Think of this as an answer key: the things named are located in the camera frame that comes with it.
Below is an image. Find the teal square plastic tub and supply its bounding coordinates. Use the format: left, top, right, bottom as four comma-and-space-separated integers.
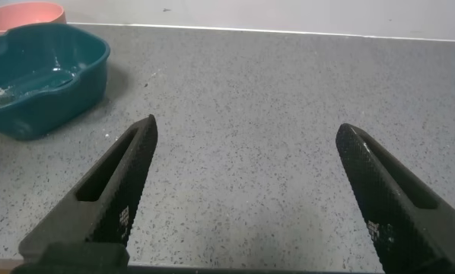
0, 22, 111, 141

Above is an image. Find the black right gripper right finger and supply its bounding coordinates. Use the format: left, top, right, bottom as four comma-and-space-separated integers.
335, 123, 455, 274

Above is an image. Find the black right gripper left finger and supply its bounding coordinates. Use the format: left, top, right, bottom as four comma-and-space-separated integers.
18, 114, 159, 263

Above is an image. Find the pink round bowl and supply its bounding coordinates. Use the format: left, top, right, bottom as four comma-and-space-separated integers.
0, 1, 67, 38

